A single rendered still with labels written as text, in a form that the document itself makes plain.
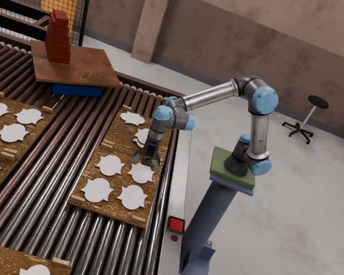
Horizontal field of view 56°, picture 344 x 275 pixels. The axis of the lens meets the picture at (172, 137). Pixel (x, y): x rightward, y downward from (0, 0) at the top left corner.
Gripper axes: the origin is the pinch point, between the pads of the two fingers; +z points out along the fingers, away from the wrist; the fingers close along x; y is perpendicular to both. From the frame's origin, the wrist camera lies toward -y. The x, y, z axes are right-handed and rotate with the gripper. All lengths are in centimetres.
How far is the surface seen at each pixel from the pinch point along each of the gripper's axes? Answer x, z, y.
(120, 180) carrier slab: 8.4, 3.5, -8.8
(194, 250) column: -55, 80, 29
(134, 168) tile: 4.1, 2.5, 1.5
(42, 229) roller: 29, 5, -46
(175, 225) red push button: -21.6, 4.0, -23.9
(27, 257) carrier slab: 28, 4, -59
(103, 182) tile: 15.1, 2.5, -14.8
